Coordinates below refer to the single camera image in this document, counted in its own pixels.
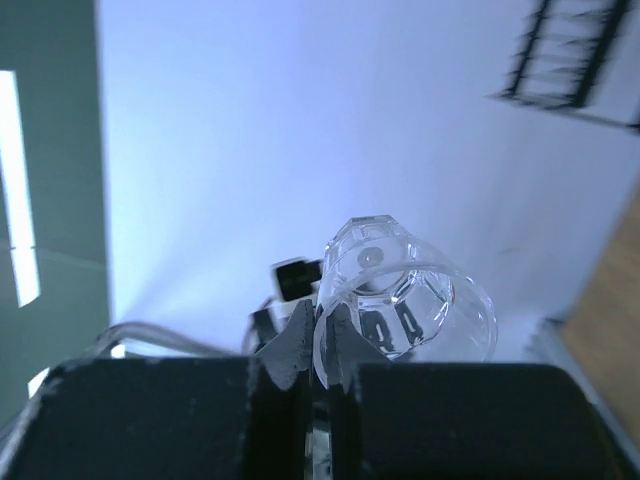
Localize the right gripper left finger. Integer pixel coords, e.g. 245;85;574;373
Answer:
1;357;305;479

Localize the black wire dish rack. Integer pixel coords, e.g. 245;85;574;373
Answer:
490;1;639;136

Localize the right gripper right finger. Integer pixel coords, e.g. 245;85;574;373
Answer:
330;363;639;479

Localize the small clear cup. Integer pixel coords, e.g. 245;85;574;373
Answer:
313;215;498;388

